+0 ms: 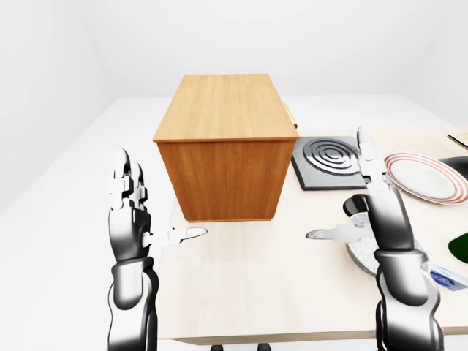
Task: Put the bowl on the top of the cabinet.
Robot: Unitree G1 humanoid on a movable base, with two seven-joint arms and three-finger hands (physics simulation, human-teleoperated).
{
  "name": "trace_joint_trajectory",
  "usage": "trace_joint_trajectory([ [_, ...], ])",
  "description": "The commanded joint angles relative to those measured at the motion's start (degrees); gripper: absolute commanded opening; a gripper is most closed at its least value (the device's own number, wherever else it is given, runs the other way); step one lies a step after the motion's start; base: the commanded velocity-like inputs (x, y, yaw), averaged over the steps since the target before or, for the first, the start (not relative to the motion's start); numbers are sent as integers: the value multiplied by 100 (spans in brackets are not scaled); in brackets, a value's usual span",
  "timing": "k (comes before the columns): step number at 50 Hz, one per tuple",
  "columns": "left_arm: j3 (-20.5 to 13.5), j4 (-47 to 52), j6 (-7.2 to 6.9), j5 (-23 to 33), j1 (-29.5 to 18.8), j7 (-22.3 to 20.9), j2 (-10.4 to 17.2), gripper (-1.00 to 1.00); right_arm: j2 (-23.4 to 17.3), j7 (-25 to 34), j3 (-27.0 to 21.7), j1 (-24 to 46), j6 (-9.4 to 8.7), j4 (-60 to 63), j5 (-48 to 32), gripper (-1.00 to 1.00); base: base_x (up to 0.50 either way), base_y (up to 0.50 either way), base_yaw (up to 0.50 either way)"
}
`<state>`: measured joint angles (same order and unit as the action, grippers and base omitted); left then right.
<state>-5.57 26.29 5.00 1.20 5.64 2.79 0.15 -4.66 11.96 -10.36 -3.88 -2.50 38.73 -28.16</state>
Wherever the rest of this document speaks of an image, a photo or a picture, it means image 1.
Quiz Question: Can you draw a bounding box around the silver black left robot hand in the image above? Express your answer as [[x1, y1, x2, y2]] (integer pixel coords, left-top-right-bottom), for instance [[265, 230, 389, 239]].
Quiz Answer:
[[107, 147, 209, 263]]

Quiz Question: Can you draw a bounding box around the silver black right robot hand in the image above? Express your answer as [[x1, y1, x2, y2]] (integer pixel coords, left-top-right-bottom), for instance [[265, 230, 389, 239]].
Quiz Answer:
[[305, 125, 418, 254]]

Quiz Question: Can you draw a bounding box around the patterned bowl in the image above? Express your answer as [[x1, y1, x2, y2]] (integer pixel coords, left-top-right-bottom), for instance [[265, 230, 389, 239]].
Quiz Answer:
[[344, 213, 429, 277]]

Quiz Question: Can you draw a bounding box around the wooden cabinet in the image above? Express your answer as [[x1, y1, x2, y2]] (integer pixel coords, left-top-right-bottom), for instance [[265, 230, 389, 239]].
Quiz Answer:
[[152, 74, 301, 223]]

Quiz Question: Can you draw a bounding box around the white plate with red rings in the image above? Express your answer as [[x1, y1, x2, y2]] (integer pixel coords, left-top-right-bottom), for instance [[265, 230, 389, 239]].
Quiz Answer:
[[383, 152, 468, 205]]

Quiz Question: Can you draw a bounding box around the dark green object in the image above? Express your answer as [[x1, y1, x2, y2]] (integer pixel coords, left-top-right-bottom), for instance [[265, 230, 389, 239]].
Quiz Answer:
[[447, 231, 468, 265]]

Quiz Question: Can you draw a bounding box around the blue and white food box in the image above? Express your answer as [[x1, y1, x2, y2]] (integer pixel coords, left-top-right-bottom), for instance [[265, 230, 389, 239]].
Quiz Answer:
[[420, 260, 468, 293]]

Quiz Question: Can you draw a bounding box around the flat dark stove plate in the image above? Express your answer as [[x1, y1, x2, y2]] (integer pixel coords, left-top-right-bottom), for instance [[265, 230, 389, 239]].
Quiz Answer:
[[291, 136, 369, 192]]

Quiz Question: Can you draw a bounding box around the brass drawer handle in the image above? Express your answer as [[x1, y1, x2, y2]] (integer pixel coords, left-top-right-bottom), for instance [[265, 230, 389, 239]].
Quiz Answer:
[[284, 102, 298, 129]]

